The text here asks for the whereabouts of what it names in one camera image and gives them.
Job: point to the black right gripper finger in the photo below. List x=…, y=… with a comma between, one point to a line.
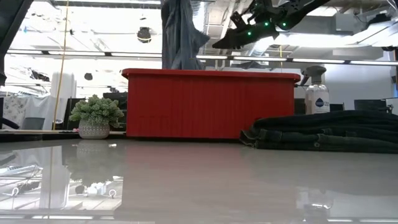
x=238, y=21
x=233, y=42

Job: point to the blue white striped shirt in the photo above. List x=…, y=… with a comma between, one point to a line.
x=180, y=37

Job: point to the dark blue denim jeans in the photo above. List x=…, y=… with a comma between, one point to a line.
x=326, y=133

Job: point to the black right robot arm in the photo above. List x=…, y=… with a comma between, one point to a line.
x=298, y=11

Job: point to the red plastic laundry bin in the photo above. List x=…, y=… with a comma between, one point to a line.
x=211, y=105

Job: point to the grey trash bin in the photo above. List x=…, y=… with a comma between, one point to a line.
x=33, y=124

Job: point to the long ceiling light bar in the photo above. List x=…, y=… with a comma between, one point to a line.
x=311, y=60

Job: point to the black round ceiling fixture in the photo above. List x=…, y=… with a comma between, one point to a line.
x=144, y=35

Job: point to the white spray bottle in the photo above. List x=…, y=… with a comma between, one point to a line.
x=317, y=96

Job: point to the black computer monitor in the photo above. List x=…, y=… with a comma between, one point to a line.
x=370, y=105
x=336, y=107

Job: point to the green potted plant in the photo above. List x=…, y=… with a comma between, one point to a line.
x=96, y=112

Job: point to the white cabinet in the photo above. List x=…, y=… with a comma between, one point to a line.
x=63, y=85

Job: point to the black cabinet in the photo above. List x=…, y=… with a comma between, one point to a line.
x=70, y=109

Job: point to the white hanging cloth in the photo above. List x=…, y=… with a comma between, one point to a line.
x=40, y=107

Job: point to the silver ventilation duct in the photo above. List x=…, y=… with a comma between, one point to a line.
x=289, y=6

